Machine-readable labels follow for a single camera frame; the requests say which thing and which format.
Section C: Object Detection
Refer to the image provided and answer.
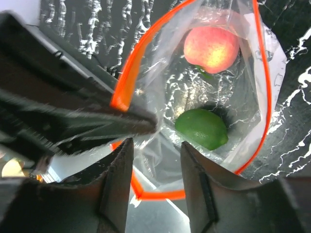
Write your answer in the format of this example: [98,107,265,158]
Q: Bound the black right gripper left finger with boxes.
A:
[0,138,134,233]

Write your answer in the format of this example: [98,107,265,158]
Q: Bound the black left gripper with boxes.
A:
[0,12,156,155]

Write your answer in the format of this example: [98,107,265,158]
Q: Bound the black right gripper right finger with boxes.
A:
[180,142,311,233]

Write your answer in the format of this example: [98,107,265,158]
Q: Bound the green fake lime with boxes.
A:
[174,108,228,150]

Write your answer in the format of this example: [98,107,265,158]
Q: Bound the clear zip bag orange seal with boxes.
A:
[110,0,286,200]

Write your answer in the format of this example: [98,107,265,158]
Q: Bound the pink fake peach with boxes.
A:
[184,26,240,74]

